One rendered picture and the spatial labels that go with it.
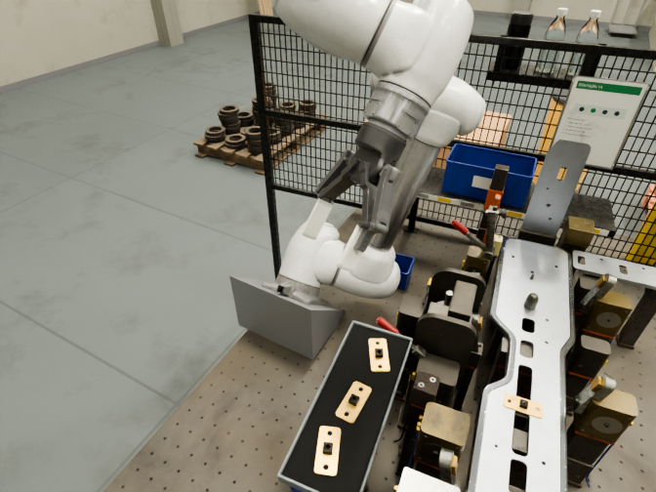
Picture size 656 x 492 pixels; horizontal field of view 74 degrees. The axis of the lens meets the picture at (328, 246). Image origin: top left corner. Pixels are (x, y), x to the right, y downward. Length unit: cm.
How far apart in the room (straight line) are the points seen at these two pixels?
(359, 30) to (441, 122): 61
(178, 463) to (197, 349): 121
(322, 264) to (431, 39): 91
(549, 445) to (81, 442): 194
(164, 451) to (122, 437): 94
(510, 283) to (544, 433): 48
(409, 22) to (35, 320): 274
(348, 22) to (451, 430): 76
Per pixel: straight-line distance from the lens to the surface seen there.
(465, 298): 106
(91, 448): 238
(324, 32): 69
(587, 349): 135
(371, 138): 67
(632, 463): 157
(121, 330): 277
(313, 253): 143
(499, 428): 110
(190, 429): 143
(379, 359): 94
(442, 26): 69
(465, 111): 125
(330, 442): 83
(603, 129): 183
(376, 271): 143
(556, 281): 150
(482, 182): 170
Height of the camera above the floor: 191
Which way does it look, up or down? 38 degrees down
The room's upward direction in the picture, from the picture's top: straight up
